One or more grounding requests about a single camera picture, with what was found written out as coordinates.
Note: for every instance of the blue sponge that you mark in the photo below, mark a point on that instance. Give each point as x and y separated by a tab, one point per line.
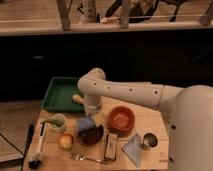
85	123

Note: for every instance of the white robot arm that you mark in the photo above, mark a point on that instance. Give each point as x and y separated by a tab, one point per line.
190	109

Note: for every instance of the orange bowl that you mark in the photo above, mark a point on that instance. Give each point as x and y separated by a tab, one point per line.
121	120

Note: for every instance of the purple bowl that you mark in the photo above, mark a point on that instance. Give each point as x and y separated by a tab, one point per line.
92	135

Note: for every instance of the green plastic tray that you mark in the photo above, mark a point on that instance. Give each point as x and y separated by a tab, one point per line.
58	97

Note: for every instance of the wooden block eraser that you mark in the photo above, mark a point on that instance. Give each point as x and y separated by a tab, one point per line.
111	146

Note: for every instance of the blue folded cloth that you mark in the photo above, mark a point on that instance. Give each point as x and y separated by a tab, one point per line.
132	149

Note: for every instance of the red yellow apple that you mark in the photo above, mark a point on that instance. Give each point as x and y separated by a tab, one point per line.
66	141

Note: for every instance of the silver metal cup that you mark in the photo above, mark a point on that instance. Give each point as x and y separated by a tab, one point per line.
149	141

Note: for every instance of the silver fork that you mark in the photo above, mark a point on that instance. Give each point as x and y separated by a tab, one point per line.
78	156

